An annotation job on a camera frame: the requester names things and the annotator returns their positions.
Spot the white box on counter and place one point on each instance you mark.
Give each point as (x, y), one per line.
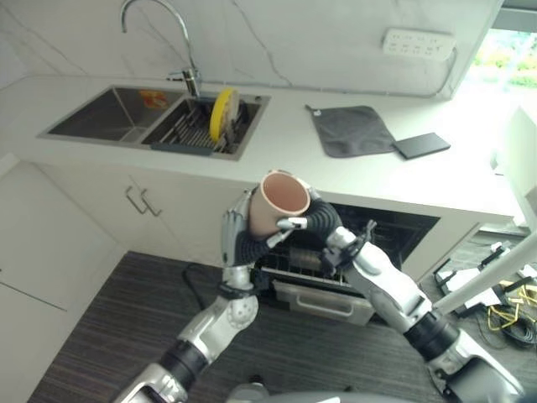
(517, 144)

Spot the yellow plate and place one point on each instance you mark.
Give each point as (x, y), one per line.
(219, 113)

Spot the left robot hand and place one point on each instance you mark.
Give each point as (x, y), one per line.
(240, 248)

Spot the dishwasher pull-out rack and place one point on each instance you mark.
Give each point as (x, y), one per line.
(310, 273)

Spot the pink ceramic cup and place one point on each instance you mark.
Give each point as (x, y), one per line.
(277, 202)

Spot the white power strip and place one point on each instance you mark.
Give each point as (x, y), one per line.
(418, 43)

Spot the stainless steel double sink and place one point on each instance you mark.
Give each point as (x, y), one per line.
(155, 121)

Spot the beige plate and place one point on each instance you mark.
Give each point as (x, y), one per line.
(233, 109)

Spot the grey dish cloth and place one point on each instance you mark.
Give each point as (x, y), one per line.
(350, 130)

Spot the open dishwasher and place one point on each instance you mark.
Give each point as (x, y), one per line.
(377, 235)

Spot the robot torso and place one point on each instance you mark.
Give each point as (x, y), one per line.
(277, 394)

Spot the black flat rectangular pad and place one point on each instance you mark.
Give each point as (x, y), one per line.
(420, 145)

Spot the dark sink drying rack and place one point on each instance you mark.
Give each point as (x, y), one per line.
(201, 126)

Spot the black and white device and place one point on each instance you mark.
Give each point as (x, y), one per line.
(470, 281)

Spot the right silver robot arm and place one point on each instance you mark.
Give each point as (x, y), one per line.
(403, 302)

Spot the white base cabinet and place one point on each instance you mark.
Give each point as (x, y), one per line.
(126, 205)

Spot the orange sticker in sink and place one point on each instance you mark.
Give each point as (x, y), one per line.
(153, 99)

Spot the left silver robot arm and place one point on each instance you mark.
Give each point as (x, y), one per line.
(197, 336)

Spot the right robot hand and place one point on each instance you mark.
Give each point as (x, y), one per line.
(325, 220)

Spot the white slanted pole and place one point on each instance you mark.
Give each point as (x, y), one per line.
(486, 277)

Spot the chrome gooseneck faucet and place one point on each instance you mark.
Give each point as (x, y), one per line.
(168, 42)

